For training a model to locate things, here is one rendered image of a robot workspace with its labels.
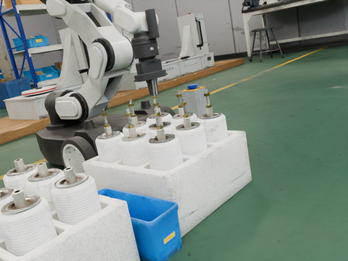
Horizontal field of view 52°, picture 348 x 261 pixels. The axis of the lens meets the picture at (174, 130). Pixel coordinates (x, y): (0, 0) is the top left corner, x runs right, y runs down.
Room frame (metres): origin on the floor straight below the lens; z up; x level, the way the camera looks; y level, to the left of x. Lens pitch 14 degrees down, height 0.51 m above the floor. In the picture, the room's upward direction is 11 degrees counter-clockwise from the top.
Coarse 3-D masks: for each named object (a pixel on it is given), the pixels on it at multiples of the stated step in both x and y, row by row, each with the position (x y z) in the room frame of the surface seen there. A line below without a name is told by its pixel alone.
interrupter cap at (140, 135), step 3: (126, 135) 1.06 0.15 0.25; (138, 135) 1.05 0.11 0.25; (141, 135) 1.03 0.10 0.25; (144, 135) 1.02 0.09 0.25; (123, 138) 1.03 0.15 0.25; (126, 138) 1.03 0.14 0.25; (129, 138) 1.03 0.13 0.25; (132, 138) 1.01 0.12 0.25; (135, 138) 1.00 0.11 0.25; (138, 138) 1.00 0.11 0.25
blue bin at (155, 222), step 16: (112, 192) 0.98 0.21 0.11; (128, 208) 0.94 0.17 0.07; (144, 208) 0.89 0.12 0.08; (160, 208) 0.85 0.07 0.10; (176, 208) 0.80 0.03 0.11; (144, 224) 0.74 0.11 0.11; (160, 224) 0.76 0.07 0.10; (176, 224) 0.80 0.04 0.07; (144, 240) 0.76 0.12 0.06; (160, 240) 0.75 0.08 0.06; (176, 240) 0.79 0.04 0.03; (144, 256) 0.77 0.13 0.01; (160, 256) 0.75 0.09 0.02
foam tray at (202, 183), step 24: (216, 144) 1.04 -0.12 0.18; (240, 144) 1.10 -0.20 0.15; (96, 168) 1.06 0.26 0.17; (120, 168) 0.98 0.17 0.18; (144, 168) 0.94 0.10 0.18; (192, 168) 0.92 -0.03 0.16; (216, 168) 0.99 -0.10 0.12; (240, 168) 1.09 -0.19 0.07; (144, 192) 0.92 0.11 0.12; (168, 192) 0.85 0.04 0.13; (192, 192) 0.90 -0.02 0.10; (216, 192) 0.98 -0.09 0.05; (192, 216) 0.89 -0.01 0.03
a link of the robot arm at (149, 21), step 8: (144, 16) 1.27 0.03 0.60; (152, 16) 1.24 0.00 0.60; (144, 24) 1.26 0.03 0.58; (152, 24) 1.24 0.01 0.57; (136, 32) 1.26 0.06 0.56; (144, 32) 1.26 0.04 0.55; (152, 32) 1.24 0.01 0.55; (136, 40) 1.25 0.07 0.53; (144, 40) 1.25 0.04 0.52; (152, 40) 1.26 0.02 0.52
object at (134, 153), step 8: (120, 144) 1.01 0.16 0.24; (128, 144) 0.99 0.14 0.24; (136, 144) 0.99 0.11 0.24; (144, 144) 1.00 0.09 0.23; (128, 152) 0.99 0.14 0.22; (136, 152) 0.99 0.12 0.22; (144, 152) 1.00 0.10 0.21; (128, 160) 1.00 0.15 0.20; (136, 160) 0.99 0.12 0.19; (144, 160) 1.00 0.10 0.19
